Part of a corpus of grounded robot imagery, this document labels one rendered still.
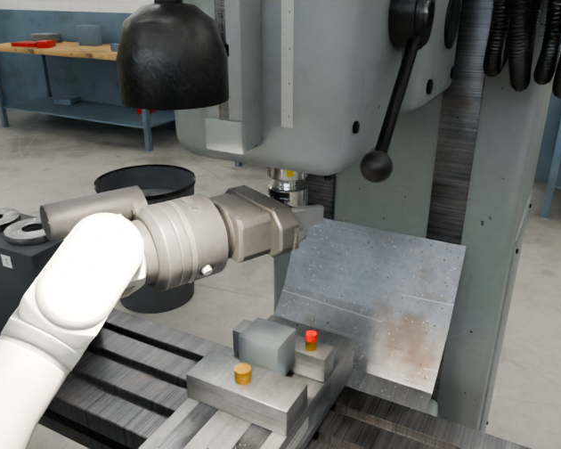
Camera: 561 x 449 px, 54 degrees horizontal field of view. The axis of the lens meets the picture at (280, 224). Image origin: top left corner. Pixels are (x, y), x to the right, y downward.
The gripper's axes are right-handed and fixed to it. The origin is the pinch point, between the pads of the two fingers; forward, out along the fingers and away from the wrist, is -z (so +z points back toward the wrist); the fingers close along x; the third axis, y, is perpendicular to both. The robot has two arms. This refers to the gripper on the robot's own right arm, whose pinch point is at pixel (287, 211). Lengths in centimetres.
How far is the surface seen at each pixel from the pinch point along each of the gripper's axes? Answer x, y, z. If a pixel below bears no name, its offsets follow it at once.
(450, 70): -0.4, -14.2, -27.5
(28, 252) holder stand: 38.2, 14.3, 22.0
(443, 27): -3.5, -20.2, -20.6
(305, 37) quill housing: -9.5, -20.5, 5.7
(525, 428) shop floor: 20, 122, -128
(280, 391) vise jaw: -4.3, 21.8, 4.2
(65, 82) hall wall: 643, 82, -163
